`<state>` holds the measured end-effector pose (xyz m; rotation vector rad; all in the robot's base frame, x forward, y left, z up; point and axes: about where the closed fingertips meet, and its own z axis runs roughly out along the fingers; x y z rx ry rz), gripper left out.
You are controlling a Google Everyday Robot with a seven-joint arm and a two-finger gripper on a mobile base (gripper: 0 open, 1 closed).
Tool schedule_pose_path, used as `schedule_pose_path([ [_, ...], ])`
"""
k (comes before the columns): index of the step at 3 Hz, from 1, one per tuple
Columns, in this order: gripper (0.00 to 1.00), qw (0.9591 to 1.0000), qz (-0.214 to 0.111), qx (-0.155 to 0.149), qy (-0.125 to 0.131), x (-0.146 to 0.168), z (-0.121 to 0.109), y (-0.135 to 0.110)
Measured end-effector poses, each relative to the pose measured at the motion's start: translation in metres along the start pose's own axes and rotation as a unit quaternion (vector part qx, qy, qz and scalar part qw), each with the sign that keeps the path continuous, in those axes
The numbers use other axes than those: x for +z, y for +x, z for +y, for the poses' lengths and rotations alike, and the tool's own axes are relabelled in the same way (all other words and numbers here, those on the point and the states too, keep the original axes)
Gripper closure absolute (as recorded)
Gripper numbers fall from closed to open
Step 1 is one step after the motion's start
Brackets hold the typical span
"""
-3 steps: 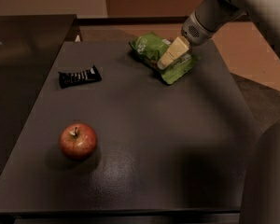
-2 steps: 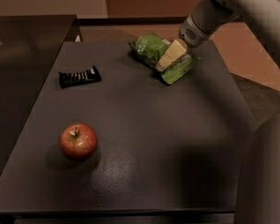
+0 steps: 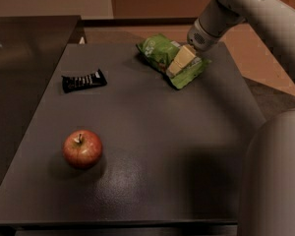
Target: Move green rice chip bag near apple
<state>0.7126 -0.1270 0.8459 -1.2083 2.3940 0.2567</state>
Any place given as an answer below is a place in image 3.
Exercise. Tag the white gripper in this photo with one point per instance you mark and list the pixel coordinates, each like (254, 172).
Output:
(201, 38)

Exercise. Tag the green rice chip bag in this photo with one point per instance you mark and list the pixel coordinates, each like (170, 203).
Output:
(159, 51)

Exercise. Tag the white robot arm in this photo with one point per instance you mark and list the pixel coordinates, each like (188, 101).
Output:
(267, 196)

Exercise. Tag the red apple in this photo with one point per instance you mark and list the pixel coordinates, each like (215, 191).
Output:
(82, 149)

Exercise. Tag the black snack bar wrapper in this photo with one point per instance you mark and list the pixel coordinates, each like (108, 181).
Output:
(89, 81)

